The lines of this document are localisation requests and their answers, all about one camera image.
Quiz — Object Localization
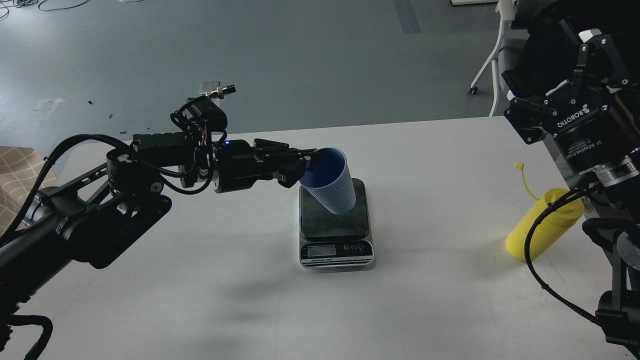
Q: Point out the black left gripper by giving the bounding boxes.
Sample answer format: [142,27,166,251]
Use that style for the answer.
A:
[214,138,323,194]

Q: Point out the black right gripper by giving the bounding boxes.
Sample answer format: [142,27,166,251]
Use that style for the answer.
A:
[502,20,639,173]

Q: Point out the blue ribbed plastic cup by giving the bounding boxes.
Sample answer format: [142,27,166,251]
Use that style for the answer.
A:
[299,146,357,215]

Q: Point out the yellow squeeze seasoning bottle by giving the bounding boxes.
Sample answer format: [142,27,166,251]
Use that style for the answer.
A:
[505,162,585,262]

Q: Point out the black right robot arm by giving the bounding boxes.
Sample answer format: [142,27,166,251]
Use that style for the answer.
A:
[504,19,639,357]

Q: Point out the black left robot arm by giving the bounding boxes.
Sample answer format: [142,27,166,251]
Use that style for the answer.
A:
[1,85,322,360]

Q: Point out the black digital kitchen scale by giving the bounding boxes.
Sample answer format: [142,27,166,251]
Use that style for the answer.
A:
[298,178,375,272]

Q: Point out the person in black shirt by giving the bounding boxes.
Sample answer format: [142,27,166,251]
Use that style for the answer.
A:
[502,0,640,98]

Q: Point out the white office chair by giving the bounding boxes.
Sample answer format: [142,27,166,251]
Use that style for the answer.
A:
[467,0,528,117]

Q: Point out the grey floor plate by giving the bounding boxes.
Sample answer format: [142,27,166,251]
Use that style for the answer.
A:
[198,80,221,95]

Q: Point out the beige checkered cloth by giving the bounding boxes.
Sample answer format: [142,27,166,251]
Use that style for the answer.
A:
[0,146,45,234]

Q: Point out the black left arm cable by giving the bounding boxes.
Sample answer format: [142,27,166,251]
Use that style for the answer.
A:
[0,112,228,248]

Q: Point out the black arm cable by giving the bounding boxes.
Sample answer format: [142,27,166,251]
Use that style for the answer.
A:
[0,112,228,248]
[523,185,608,326]

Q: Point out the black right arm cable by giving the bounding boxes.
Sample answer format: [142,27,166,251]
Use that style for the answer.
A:
[523,185,608,326]

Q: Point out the black floor cables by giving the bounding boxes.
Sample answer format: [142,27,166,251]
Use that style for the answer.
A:
[0,0,91,20]

